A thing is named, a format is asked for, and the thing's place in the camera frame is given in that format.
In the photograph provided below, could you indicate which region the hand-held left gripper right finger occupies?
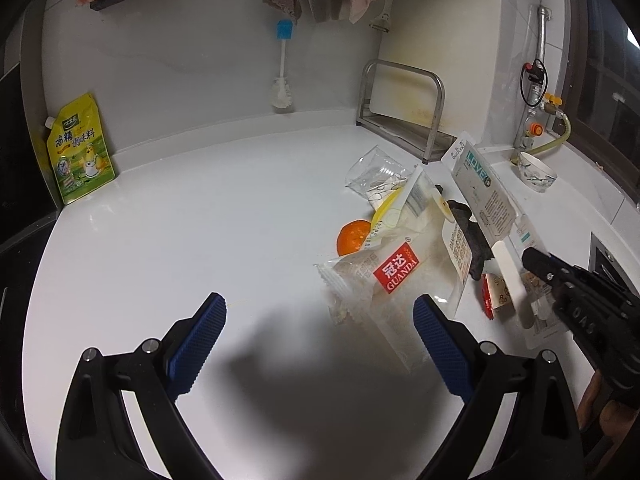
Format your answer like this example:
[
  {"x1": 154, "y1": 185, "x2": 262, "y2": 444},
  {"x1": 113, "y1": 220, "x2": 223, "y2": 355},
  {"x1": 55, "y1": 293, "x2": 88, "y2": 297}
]
[{"x1": 413, "y1": 294, "x2": 586, "y2": 480}]

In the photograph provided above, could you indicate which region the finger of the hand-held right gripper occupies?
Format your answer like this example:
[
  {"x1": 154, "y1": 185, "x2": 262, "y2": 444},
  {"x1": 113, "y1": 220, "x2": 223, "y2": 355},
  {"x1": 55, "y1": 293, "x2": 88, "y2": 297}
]
[{"x1": 521, "y1": 246, "x2": 576, "y2": 292}]

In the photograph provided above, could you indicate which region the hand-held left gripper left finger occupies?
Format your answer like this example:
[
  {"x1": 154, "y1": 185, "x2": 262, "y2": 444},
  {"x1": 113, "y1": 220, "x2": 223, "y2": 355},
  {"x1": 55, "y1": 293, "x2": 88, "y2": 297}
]
[{"x1": 55, "y1": 291, "x2": 228, "y2": 480}]

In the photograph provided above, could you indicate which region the white wrapper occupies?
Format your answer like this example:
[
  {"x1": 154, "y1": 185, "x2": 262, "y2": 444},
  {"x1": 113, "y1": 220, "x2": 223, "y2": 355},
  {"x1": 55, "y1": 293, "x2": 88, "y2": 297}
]
[{"x1": 491, "y1": 215, "x2": 568, "y2": 352}]

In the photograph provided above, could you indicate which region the clear plastic cup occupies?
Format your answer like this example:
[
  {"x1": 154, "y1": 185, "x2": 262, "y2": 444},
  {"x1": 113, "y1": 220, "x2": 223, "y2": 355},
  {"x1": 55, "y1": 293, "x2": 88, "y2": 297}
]
[{"x1": 345, "y1": 145, "x2": 407, "y2": 197}]

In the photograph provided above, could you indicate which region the person's right hand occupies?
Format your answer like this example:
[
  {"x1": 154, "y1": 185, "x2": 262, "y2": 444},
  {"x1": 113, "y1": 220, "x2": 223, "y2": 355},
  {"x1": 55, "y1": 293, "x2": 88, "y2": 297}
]
[{"x1": 575, "y1": 369, "x2": 640, "y2": 442}]

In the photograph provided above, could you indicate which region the small red packet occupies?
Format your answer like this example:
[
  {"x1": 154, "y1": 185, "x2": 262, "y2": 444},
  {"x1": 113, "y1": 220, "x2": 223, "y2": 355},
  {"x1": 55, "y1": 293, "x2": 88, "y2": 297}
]
[{"x1": 480, "y1": 271, "x2": 516, "y2": 321}]

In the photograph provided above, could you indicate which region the black crumpled bag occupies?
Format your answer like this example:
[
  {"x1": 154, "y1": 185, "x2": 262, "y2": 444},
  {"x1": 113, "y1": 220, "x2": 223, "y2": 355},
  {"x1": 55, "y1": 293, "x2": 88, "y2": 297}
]
[{"x1": 435, "y1": 185, "x2": 496, "y2": 281}]

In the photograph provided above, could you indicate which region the white patterned bowl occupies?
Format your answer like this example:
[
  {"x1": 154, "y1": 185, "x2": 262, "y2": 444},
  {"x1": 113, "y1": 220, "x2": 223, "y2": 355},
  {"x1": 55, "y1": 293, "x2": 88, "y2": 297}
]
[{"x1": 517, "y1": 151, "x2": 559, "y2": 193}]

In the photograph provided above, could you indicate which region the clear snack bag red label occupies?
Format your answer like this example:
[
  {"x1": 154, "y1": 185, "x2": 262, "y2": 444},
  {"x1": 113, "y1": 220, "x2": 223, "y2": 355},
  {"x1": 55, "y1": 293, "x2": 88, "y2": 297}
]
[{"x1": 314, "y1": 217, "x2": 475, "y2": 373}]

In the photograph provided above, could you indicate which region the white blue carton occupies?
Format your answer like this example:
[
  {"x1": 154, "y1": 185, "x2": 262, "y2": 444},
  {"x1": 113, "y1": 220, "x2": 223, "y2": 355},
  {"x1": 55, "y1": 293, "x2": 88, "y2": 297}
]
[{"x1": 441, "y1": 131, "x2": 521, "y2": 242}]

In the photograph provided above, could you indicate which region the clear wrapper with yellow print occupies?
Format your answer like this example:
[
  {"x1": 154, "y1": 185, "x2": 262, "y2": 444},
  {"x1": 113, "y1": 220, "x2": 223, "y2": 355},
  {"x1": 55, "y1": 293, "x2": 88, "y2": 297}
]
[{"x1": 369, "y1": 166, "x2": 453, "y2": 251}]

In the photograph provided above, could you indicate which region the orange fruit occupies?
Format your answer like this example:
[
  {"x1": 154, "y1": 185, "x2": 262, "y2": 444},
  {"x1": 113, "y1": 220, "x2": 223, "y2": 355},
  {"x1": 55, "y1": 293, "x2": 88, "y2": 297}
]
[{"x1": 336, "y1": 219, "x2": 373, "y2": 257}]

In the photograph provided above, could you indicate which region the metal rack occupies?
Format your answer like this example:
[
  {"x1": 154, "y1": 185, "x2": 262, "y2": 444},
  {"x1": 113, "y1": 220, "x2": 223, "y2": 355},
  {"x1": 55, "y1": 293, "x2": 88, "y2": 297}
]
[{"x1": 356, "y1": 59, "x2": 446, "y2": 165}]

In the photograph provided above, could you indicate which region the black red gas valve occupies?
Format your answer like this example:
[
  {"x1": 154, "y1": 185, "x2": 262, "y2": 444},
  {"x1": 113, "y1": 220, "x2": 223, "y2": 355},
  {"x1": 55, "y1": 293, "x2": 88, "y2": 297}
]
[{"x1": 520, "y1": 59, "x2": 547, "y2": 108}]

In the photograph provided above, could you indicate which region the white cutting board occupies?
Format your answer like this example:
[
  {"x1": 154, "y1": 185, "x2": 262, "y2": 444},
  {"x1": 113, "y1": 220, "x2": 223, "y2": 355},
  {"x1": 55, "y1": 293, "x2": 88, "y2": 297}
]
[{"x1": 366, "y1": 72, "x2": 437, "y2": 123}]

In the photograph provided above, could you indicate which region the yellow seasoning pouch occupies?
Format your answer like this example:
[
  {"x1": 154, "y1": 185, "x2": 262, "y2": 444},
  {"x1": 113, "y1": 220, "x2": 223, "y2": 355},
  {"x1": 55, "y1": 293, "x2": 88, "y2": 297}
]
[{"x1": 44, "y1": 92, "x2": 117, "y2": 206}]

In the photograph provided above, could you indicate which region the metal gas pipe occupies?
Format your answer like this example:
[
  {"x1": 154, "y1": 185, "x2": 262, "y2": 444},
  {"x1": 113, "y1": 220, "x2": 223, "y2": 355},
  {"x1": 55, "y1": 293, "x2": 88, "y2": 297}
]
[{"x1": 512, "y1": 5, "x2": 551, "y2": 161}]

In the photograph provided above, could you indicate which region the dark kitchen appliance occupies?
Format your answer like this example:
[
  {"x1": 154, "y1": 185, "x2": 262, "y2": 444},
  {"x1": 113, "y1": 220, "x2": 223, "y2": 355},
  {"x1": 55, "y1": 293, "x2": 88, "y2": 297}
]
[{"x1": 0, "y1": 60, "x2": 61, "y2": 256}]

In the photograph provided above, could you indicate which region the blue white bottle brush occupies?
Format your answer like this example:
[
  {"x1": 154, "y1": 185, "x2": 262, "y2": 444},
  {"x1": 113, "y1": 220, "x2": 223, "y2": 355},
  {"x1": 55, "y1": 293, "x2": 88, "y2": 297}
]
[{"x1": 271, "y1": 19, "x2": 296, "y2": 110}]

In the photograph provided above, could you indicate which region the dark window frame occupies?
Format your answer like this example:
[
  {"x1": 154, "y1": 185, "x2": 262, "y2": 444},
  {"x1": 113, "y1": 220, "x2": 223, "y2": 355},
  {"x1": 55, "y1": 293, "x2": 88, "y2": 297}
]
[{"x1": 565, "y1": 0, "x2": 640, "y2": 211}]

